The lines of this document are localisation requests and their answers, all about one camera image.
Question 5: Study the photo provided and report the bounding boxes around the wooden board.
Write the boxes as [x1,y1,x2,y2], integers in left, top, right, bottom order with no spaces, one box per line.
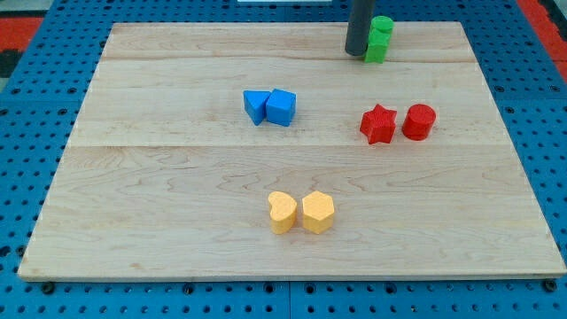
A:
[19,22,566,283]

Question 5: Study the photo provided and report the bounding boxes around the blue cube block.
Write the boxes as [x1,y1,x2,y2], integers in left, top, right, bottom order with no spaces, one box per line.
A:
[266,89,297,127]

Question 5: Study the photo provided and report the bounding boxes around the yellow heart block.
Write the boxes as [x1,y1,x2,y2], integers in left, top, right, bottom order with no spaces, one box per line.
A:
[268,191,298,235]

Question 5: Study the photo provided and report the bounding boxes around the yellow hexagon block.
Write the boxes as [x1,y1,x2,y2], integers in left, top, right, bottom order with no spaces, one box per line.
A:
[302,191,335,234]

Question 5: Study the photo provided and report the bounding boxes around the blue triangle block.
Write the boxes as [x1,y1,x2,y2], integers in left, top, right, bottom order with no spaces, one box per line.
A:
[243,90,271,126]

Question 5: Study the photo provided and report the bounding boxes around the red star block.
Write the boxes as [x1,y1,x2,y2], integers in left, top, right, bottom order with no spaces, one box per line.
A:
[360,104,397,144]

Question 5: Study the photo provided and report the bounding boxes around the red cylinder block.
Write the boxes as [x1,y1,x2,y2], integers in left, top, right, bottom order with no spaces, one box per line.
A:
[402,104,437,141]

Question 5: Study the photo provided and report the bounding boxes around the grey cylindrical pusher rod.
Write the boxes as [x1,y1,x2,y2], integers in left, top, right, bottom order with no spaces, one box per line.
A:
[345,0,376,57]

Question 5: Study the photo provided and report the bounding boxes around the green cube block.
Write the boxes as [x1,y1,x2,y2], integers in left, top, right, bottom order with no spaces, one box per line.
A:
[364,29,391,64]

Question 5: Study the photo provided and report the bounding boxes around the green cylinder block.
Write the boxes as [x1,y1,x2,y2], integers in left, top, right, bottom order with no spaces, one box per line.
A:
[370,15,394,35]

